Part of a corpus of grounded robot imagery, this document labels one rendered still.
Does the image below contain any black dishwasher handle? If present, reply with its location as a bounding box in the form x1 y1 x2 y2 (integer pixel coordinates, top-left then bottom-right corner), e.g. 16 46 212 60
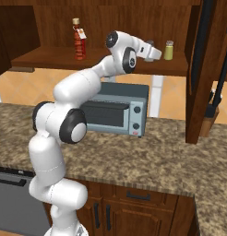
0 177 28 188

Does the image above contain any wooden wall cabinet door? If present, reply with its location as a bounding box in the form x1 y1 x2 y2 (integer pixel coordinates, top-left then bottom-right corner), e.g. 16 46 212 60
185 0 227 145
0 5 42 79

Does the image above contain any black drawer handle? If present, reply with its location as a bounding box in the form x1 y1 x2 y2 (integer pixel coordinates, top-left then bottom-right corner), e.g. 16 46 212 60
125 190 152 202

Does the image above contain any wooden base cupboard door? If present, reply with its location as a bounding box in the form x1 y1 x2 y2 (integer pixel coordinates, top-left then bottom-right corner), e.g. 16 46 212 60
76 196 104 236
102 199 178 236

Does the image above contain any wooden wall cabinet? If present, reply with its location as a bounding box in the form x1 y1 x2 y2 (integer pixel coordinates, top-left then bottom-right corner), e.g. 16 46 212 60
0 0 203 78

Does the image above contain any red condiment bottle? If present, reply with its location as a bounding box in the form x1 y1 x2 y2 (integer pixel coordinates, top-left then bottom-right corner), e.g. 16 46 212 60
72 18 89 62

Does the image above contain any blue-grey toaster oven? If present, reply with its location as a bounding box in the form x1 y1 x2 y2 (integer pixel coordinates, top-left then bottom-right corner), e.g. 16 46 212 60
79 81 150 138

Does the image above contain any black cupboard door handle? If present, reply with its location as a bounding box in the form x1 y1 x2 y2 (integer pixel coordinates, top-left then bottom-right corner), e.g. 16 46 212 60
105 204 113 231
93 202 102 230

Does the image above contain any wooden drawer front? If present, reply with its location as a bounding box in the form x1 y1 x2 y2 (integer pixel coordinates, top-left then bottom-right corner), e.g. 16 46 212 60
114 183 171 211

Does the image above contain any wooden knife block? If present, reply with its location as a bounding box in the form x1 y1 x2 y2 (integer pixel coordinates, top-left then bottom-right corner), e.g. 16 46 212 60
199 89 224 138

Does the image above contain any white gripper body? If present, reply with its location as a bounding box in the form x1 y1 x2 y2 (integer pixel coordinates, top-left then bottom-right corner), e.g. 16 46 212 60
145 45 163 63

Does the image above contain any yellow shaker with grey cap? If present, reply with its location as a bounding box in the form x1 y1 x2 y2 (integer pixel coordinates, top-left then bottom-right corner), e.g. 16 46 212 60
162 40 175 62

